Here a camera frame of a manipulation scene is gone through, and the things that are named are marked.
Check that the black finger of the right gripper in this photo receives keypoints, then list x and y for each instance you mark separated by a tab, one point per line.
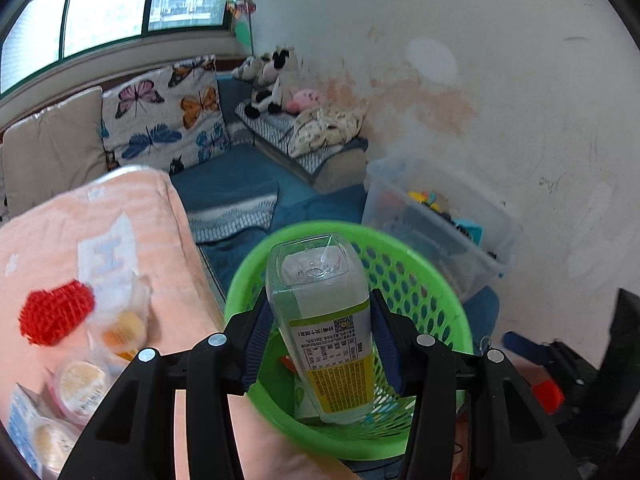
525	348

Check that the colourful pinwheel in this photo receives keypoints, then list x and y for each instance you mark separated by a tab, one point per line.
242	12

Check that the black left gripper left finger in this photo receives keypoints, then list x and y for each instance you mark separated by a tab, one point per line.
131	433

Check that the red plastic stool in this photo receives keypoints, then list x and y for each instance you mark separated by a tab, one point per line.
549	395

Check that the grey plush toy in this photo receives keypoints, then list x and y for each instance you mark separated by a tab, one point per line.
251	68

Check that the window with green frame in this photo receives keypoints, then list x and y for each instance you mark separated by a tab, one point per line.
46	32

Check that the spotted cream cloth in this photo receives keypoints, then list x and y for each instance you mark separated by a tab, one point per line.
322	127

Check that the blue white milk carton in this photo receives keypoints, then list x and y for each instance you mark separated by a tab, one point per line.
23	412

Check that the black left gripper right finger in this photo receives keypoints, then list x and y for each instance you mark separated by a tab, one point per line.
510	435

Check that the pink plush toy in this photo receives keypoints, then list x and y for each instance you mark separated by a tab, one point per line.
303	100

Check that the beige cushion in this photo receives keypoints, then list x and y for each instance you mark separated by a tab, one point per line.
53	151

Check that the clear bottle yellow label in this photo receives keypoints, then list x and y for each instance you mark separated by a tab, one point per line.
320	297

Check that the clear storage bin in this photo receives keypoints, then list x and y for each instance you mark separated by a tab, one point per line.
441	214

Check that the white paper cup green logo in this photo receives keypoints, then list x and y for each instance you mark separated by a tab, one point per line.
304	410

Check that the butterfly cushion right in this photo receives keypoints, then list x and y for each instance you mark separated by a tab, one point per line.
168	119

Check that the red foam fruit net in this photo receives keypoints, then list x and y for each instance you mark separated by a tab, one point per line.
50	315

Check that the pink blanket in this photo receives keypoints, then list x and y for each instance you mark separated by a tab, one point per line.
128	224

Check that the cow plush toy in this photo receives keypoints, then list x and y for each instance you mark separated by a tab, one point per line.
280	74

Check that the clear clamshell cake box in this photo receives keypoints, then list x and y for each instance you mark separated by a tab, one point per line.
118	324

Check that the orange snack wrapper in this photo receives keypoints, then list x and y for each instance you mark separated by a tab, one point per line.
288	363

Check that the green plastic basket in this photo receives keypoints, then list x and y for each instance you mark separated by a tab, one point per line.
410	285

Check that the round clear pudding cup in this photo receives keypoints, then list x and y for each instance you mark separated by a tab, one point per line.
79	384

